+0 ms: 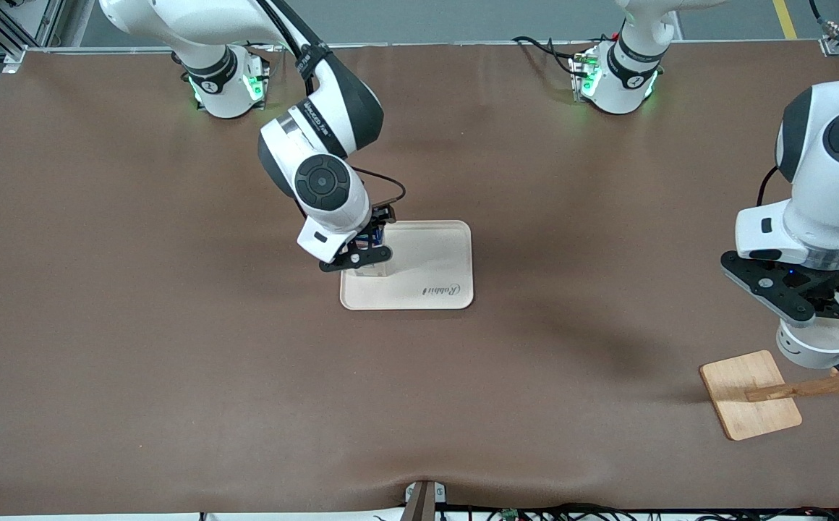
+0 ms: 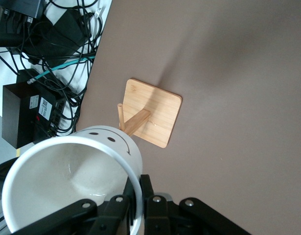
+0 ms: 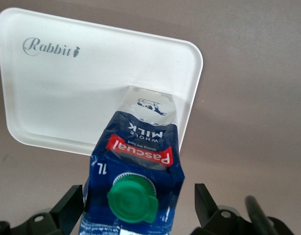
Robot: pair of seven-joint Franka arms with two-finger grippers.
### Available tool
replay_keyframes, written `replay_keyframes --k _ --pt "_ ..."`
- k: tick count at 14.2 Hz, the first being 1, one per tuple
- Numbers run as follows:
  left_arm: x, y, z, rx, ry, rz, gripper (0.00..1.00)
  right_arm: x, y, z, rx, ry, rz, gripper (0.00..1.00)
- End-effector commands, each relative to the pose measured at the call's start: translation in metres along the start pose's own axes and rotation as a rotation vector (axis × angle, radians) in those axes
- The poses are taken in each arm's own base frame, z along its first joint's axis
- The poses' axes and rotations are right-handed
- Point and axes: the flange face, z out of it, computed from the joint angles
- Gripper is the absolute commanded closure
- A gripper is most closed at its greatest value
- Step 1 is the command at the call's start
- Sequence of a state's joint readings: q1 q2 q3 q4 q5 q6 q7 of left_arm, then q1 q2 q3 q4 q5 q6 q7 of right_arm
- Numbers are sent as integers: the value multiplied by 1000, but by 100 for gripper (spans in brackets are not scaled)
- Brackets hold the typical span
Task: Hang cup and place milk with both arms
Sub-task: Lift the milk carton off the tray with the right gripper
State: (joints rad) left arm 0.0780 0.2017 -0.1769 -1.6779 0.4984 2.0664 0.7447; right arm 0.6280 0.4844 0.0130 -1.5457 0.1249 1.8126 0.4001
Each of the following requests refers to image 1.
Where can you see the small green circuit board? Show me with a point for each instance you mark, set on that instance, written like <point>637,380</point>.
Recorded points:
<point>510,514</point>

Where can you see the cream plastic tray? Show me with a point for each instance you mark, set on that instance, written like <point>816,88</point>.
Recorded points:
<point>427,253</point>

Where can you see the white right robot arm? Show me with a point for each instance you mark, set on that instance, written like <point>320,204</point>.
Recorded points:
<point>296,145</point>

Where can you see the blue and white milk carton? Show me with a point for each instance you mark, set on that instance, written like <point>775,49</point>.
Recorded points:
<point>369,271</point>

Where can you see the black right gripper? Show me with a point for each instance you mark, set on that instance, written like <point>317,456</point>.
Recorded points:
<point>381,217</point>

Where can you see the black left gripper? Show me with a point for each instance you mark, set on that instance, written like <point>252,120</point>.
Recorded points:
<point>829,289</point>

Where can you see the brown table mat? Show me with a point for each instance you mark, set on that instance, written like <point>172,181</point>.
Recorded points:
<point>173,398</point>

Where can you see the metal table clamp bracket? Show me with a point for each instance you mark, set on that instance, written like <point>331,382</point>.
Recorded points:
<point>419,506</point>

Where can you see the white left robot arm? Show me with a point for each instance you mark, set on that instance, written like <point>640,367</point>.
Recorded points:
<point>824,188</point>

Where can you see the wooden cup rack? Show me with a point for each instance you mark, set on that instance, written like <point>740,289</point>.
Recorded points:
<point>748,398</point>

